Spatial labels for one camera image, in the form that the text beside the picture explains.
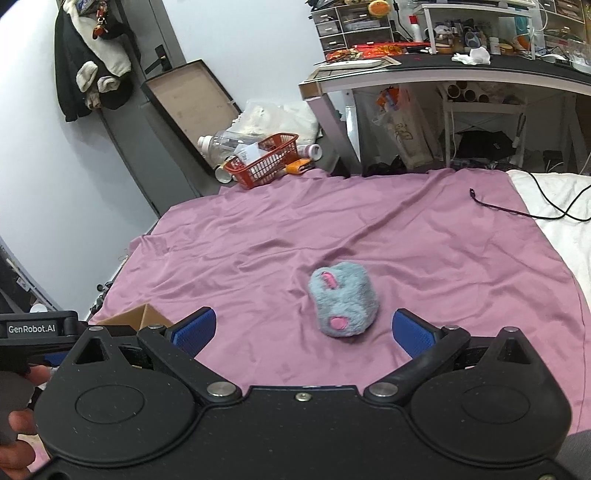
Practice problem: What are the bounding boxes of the person's left hand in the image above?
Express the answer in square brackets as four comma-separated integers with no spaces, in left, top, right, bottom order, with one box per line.
[1,365,51,479]

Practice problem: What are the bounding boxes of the open brown cardboard box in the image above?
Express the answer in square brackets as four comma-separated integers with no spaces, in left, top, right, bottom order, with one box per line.
[98,304,173,332]

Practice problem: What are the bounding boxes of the grey plush mouse toy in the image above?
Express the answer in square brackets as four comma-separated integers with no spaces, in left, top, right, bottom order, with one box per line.
[308,262,380,338]

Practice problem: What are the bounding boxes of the purple bed sheet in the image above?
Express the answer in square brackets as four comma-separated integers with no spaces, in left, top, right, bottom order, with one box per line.
[97,170,590,433]

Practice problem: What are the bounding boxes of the grey door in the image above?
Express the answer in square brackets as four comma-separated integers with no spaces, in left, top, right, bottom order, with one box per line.
[101,1,221,216]

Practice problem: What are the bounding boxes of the clear plastic bottle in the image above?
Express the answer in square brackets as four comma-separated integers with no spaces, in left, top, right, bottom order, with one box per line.
[197,130,259,168]

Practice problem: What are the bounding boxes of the white bed sheet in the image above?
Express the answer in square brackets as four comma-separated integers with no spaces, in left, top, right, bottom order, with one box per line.
[508,170,591,303]

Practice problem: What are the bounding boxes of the orange bottle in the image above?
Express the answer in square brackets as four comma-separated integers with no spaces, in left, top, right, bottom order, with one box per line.
[286,158,315,175]

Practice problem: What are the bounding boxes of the red plastic basket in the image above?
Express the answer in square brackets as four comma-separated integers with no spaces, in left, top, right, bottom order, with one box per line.
[223,133,298,189]

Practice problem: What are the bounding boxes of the printed shopping bag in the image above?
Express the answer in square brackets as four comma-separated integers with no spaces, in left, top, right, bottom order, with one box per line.
[373,85,440,169]

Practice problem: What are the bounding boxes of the white plastic bag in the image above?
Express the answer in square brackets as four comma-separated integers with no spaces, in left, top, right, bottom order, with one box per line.
[228,100,320,145]

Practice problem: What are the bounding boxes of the black framed board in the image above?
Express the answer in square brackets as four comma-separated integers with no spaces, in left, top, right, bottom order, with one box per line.
[141,59,242,176]

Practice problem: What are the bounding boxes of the black-top desk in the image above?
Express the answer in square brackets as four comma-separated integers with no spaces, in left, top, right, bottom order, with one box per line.
[298,54,590,175]

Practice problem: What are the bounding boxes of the hanging clothes on door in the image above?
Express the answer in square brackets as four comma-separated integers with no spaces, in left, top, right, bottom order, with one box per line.
[54,1,134,123]

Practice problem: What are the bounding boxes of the white drawer organizer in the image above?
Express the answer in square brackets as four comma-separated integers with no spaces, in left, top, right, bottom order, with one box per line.
[308,1,394,54]

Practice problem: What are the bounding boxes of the orange plush on organizer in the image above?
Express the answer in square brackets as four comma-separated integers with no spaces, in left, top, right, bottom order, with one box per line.
[368,0,393,18]

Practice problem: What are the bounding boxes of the white monitor riser shelf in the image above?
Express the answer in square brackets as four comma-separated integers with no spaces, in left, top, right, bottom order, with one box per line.
[412,1,549,59]

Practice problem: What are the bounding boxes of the black charging cable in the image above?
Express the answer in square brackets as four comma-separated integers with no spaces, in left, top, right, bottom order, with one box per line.
[469,171,591,222]

